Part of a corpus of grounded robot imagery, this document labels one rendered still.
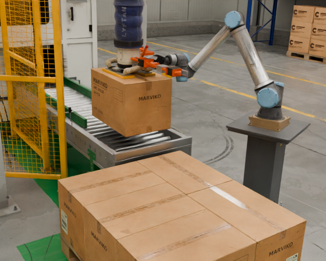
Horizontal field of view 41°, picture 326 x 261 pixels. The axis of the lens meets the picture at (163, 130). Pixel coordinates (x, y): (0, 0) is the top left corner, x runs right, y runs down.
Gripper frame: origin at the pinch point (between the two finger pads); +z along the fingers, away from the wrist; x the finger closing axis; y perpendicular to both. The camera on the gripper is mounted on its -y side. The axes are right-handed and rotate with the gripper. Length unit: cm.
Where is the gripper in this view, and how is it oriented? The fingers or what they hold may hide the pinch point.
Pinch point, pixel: (147, 62)
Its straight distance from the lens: 319.8
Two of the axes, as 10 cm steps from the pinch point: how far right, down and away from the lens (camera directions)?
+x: 0.3, -9.4, -3.4
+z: -8.3, 1.7, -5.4
